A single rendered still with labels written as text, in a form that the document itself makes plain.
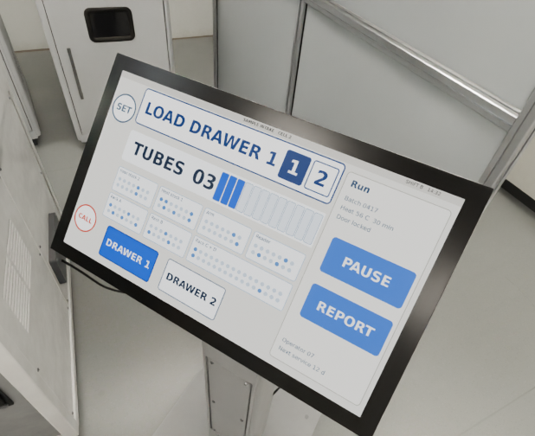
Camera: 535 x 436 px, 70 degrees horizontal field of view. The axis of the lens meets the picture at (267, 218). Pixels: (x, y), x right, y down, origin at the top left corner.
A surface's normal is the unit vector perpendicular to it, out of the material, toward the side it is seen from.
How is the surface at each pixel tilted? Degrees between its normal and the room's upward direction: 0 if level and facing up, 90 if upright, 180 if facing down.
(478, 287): 0
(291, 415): 5
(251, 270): 50
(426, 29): 90
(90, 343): 0
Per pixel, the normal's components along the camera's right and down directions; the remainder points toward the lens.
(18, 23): 0.43, 0.66
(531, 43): -0.90, 0.26
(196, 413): 0.01, -0.74
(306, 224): -0.33, 0.00
